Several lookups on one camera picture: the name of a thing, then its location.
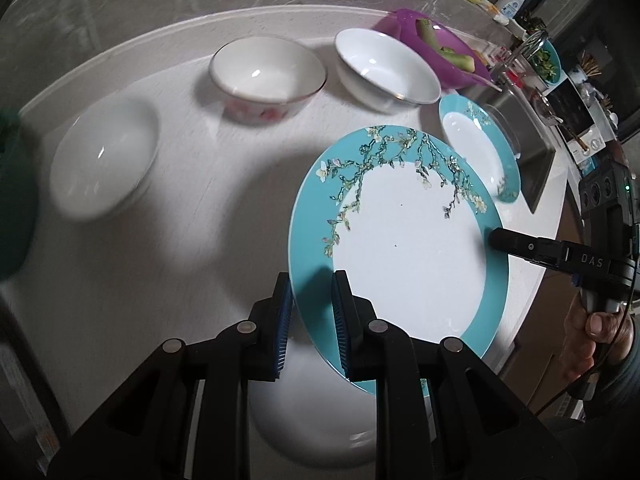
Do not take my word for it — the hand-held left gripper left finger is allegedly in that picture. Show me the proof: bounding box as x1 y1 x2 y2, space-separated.
47 272 296 480

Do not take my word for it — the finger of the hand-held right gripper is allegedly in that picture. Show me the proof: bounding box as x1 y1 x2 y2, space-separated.
487 227 566 271

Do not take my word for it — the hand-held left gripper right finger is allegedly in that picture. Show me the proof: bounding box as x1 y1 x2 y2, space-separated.
331 270 566 480

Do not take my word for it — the white plate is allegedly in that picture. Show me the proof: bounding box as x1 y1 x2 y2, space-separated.
250 350 381 467

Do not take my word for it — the large teal floral plate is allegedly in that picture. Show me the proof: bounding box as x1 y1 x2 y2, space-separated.
287 125 510 397

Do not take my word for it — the white bowl with gold rim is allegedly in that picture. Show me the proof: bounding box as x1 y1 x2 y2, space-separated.
334 28 443 112

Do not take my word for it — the plain white bowl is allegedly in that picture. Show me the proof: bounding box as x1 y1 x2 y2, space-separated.
49 99 161 222

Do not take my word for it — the white bowl with pink flowers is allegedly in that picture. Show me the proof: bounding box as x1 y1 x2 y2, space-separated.
208 36 328 123

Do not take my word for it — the person's right hand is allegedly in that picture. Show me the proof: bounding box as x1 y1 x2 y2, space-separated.
560 295 636 385

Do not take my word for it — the small teal floral plate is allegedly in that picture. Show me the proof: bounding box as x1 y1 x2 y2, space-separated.
438 94 522 204

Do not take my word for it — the steel sink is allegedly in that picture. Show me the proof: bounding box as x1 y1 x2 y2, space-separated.
470 79 557 214

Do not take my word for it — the teal bowl with greens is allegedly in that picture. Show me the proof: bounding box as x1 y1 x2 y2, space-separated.
525 35 564 87

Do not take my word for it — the steel faucet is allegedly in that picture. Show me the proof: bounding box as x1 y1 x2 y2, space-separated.
500 30 549 79

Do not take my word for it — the purple plastic basin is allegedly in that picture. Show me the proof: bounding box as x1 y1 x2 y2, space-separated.
374 8 493 92

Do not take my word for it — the dark green container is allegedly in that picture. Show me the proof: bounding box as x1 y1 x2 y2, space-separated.
0 110 40 281

